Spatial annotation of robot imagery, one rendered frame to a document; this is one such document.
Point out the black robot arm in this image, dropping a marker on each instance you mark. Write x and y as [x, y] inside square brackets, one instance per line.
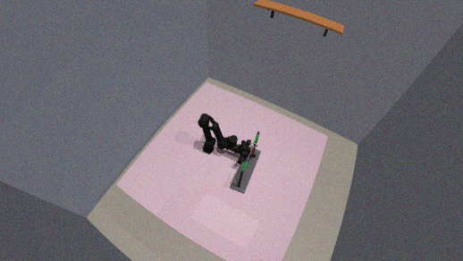
[222, 142]

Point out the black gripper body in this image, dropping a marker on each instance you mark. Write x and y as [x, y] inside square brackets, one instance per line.
[242, 155]

